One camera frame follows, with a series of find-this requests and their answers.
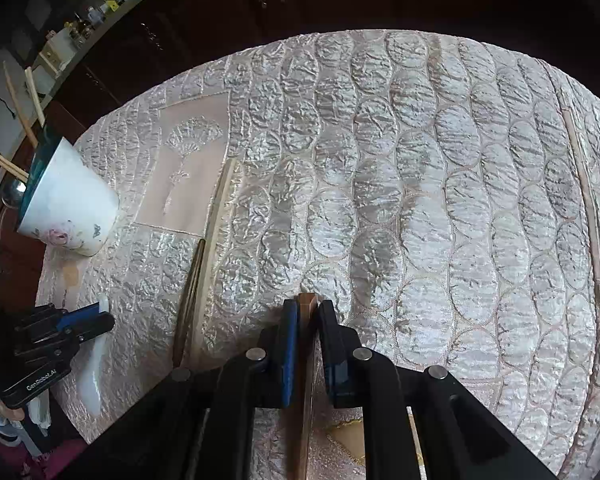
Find white ceramic spoon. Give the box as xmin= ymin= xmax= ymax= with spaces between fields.
xmin=76 ymin=292 xmax=112 ymax=418

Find dark brown wooden chopstick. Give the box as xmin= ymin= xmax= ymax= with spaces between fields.
xmin=288 ymin=292 xmax=318 ymax=479

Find dark wood kitchen cabinets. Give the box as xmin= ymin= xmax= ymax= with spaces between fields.
xmin=48 ymin=0 xmax=600 ymax=140

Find dark thin chopstick on cloth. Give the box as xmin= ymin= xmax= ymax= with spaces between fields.
xmin=172 ymin=238 xmax=206 ymax=368

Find white floral cup teal interior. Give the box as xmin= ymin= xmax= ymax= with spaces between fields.
xmin=16 ymin=126 xmax=119 ymax=257

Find metal spoon in cup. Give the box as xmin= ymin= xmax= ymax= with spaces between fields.
xmin=1 ymin=177 xmax=27 ymax=209

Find light wooden chopstick on cloth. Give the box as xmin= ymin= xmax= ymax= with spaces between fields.
xmin=188 ymin=158 xmax=237 ymax=368

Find pink quilted table cloth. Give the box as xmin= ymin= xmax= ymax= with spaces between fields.
xmin=38 ymin=30 xmax=600 ymax=479

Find upright light chopstick in cup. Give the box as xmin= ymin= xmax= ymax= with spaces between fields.
xmin=24 ymin=66 xmax=45 ymax=127

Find grey stone countertop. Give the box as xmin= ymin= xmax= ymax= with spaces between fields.
xmin=0 ymin=0 xmax=207 ymax=241

